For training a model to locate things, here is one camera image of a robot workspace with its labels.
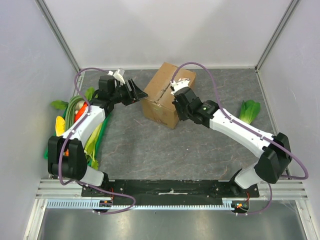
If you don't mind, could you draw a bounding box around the aluminium frame post right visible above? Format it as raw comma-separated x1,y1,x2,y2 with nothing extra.
254,0,301,73

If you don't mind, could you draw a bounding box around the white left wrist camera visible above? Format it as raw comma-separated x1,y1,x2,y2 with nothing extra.
108,68,126,86

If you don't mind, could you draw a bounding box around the aluminium frame post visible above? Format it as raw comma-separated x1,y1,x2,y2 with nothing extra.
254,0,301,73
35,0,81,72

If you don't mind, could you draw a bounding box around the grey cable duct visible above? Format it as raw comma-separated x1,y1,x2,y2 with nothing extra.
46,198,237,210

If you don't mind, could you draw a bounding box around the aluminium frame post left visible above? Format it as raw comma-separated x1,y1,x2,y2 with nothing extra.
35,0,81,72

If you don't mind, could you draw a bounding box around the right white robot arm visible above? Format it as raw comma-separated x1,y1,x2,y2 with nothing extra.
171,87,292,197

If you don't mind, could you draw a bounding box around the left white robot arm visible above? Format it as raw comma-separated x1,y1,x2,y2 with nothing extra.
47,75,148,197

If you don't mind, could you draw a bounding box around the yellow corn toy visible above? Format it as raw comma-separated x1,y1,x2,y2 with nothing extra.
55,116,66,137

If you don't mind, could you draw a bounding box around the brown cardboard express box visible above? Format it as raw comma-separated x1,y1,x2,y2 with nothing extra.
140,61,197,130

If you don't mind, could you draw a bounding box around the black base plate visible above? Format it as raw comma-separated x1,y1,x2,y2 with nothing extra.
81,178,260,204

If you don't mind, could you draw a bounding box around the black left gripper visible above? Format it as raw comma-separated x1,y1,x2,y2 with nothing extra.
110,78,148,107

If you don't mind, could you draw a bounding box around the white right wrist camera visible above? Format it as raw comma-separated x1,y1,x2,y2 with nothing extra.
170,78,190,95

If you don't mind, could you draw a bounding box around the green bok choy leaf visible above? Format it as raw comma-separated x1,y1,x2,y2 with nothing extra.
238,99,261,125

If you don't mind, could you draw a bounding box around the orange carrot toy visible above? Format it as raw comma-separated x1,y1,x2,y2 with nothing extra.
74,101,88,122

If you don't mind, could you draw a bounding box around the green bean bundle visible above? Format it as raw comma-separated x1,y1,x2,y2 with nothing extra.
64,95,84,131

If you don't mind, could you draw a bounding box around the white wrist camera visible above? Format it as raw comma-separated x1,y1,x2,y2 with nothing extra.
108,68,126,86
170,78,190,95

